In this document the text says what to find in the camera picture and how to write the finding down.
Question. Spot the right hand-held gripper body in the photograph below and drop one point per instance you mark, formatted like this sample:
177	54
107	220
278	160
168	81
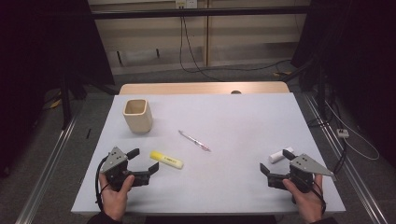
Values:
306	166

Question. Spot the metal floor rail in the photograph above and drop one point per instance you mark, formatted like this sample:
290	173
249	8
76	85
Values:
358	180
46	177

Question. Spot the black metal stand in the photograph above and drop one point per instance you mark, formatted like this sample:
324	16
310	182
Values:
65	105

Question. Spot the dark round table grommet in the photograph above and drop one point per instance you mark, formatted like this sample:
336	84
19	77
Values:
235	92

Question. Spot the person's left hand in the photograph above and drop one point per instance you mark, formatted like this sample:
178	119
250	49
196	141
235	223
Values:
114	202

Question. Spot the white power strip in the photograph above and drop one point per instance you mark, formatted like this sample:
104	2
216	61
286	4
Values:
342	133

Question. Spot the person's right hand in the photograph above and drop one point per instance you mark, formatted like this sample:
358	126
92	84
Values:
308	203

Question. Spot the black horizontal bar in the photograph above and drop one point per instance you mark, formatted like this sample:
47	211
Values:
199	13

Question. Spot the yellow tape strip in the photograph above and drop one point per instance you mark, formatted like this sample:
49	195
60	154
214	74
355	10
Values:
282	74
56	104

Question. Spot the white wall outlet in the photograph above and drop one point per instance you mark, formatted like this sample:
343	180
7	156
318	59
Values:
186	3

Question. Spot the wooden table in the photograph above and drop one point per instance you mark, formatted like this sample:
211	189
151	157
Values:
186	88

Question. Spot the black curtain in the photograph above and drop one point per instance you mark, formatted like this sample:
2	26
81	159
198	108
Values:
367	62
37	62

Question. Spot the yellow highlighter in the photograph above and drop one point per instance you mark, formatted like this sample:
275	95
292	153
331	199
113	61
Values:
166	160

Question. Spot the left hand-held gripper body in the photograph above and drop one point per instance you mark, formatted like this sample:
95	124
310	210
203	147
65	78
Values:
114	161

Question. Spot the beige square cup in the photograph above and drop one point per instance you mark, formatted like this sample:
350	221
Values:
138	122

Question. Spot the small black floor strip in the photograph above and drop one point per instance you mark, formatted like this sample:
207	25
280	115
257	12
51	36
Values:
88	133

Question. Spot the white cylinder stick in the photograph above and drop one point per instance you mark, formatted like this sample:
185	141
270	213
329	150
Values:
275	157

